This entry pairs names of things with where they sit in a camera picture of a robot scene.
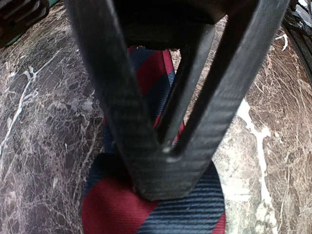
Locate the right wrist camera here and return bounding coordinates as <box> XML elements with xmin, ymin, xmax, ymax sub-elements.
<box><xmin>0</xmin><ymin>0</ymin><xmax>50</xmax><ymax>47</ymax></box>

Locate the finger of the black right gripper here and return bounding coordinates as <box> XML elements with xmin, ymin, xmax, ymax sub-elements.
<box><xmin>65</xmin><ymin>0</ymin><xmax>289</xmax><ymax>200</ymax></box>
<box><xmin>156</xmin><ymin>24</ymin><xmax>215</xmax><ymax>146</ymax></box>

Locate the black front rail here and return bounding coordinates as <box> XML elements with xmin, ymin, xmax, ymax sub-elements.
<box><xmin>282</xmin><ymin>0</ymin><xmax>312</xmax><ymax>82</ymax></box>

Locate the red navy striped tie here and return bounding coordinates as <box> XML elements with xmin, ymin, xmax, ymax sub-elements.
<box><xmin>82</xmin><ymin>46</ymin><xmax>226</xmax><ymax>234</ymax></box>

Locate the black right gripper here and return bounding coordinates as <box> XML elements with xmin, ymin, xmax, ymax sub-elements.
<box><xmin>113</xmin><ymin>0</ymin><xmax>236</xmax><ymax>49</ymax></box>

